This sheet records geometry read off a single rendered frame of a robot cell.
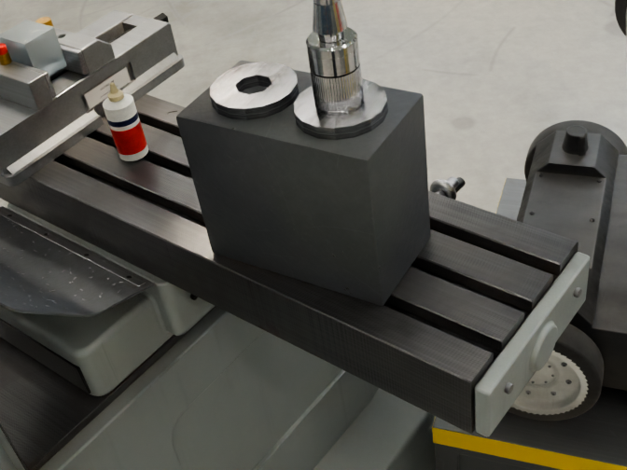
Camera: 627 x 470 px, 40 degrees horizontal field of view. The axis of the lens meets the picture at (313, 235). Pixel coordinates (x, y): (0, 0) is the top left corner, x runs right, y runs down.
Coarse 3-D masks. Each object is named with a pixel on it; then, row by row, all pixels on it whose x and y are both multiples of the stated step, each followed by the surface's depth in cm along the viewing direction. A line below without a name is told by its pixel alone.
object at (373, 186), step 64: (256, 64) 90; (192, 128) 86; (256, 128) 83; (320, 128) 79; (384, 128) 80; (256, 192) 88; (320, 192) 82; (384, 192) 82; (256, 256) 95; (320, 256) 89; (384, 256) 86
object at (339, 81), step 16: (320, 64) 77; (336, 64) 77; (352, 64) 78; (320, 80) 79; (336, 80) 78; (352, 80) 79; (320, 96) 80; (336, 96) 79; (352, 96) 80; (336, 112) 80
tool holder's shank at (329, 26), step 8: (320, 0) 74; (328, 0) 74; (336, 0) 75; (320, 8) 75; (328, 8) 75; (336, 8) 75; (320, 16) 75; (328, 16) 75; (336, 16) 75; (344, 16) 76; (320, 24) 76; (328, 24) 76; (336, 24) 76; (344, 24) 76; (320, 32) 76; (328, 32) 76; (336, 32) 76; (328, 40) 77; (336, 40) 77
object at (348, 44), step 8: (344, 32) 78; (352, 32) 78; (312, 40) 78; (320, 40) 78; (344, 40) 77; (352, 40) 77; (312, 48) 77; (320, 48) 76; (328, 48) 76; (336, 48) 76; (344, 48) 76; (352, 48) 77; (320, 56) 77; (328, 56) 77; (336, 56) 77
